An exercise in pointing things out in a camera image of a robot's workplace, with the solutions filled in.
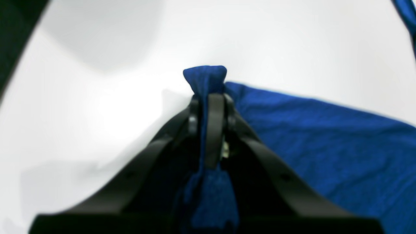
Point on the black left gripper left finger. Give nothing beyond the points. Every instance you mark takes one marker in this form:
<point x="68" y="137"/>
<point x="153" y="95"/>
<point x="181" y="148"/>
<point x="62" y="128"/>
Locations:
<point x="117" y="194"/>

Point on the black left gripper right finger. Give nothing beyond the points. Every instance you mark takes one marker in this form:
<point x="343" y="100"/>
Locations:
<point x="263" y="183"/>

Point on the blue long-sleeve shirt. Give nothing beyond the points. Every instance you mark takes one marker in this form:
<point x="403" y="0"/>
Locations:
<point x="329" y="85"/>

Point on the black cloth side cover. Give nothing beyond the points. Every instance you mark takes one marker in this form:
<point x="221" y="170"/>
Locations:
<point x="18" y="19"/>

